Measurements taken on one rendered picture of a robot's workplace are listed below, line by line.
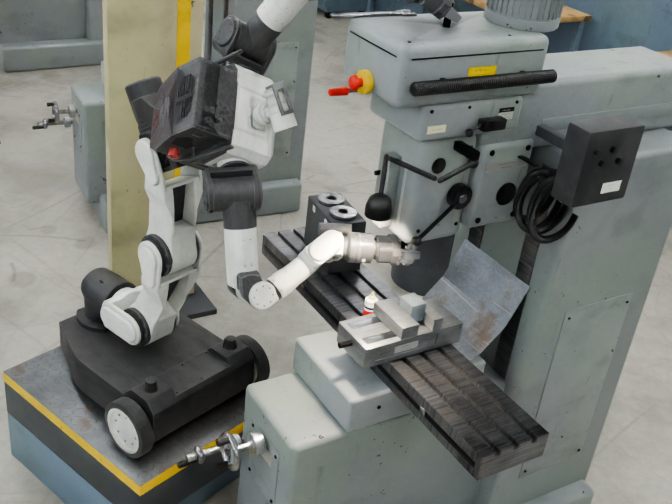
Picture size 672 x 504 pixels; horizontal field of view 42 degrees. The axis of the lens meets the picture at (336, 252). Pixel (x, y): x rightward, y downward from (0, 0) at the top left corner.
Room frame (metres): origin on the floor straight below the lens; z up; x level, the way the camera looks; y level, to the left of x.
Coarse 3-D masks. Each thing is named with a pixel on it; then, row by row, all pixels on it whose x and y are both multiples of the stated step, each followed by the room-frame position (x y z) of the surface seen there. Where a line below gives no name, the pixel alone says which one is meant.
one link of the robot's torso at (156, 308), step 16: (144, 256) 2.35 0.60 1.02; (160, 256) 2.33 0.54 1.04; (144, 272) 2.35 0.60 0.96; (160, 272) 2.32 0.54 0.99; (176, 272) 2.42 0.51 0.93; (192, 272) 2.44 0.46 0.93; (144, 288) 2.38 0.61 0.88; (160, 288) 2.33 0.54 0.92; (176, 288) 2.46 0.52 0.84; (144, 304) 2.42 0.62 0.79; (160, 304) 2.36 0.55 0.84; (176, 304) 2.46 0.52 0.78; (144, 320) 2.41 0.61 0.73; (160, 320) 2.40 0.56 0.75; (176, 320) 2.51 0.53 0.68; (144, 336) 2.40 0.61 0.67; (160, 336) 2.44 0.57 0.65
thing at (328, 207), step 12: (312, 204) 2.64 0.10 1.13; (324, 204) 2.61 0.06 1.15; (336, 204) 2.61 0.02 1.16; (348, 204) 2.64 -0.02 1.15; (312, 216) 2.63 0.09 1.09; (324, 216) 2.55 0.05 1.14; (336, 216) 2.52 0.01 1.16; (348, 216) 2.53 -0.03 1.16; (360, 216) 2.57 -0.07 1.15; (312, 228) 2.62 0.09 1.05; (360, 228) 2.53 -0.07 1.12; (312, 240) 2.61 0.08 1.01; (324, 264) 2.51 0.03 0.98; (336, 264) 2.49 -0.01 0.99; (348, 264) 2.51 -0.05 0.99
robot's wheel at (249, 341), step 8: (240, 336) 2.59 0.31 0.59; (248, 336) 2.58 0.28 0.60; (248, 344) 2.53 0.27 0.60; (256, 344) 2.55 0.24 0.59; (256, 352) 2.51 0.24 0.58; (264, 352) 2.53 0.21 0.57; (256, 360) 2.50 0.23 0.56; (264, 360) 2.51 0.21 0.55; (256, 368) 2.49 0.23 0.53; (264, 368) 2.50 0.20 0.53; (256, 376) 2.49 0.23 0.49; (264, 376) 2.49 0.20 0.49
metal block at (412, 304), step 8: (408, 296) 2.18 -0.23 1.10; (416, 296) 2.18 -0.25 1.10; (400, 304) 2.17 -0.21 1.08; (408, 304) 2.14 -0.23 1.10; (416, 304) 2.14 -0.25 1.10; (424, 304) 2.15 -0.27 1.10; (408, 312) 2.13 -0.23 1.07; (416, 312) 2.13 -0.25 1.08; (424, 312) 2.15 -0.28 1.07; (416, 320) 2.14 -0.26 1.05
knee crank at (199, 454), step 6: (240, 438) 2.08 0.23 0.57; (198, 450) 2.00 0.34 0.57; (204, 450) 2.02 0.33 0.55; (210, 450) 2.03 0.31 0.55; (216, 450) 2.03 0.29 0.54; (186, 456) 1.99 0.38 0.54; (192, 456) 1.99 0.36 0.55; (198, 456) 1.99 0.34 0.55; (204, 456) 2.00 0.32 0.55; (180, 462) 1.98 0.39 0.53; (186, 462) 1.98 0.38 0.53; (192, 462) 1.99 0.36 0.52; (198, 462) 1.99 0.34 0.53
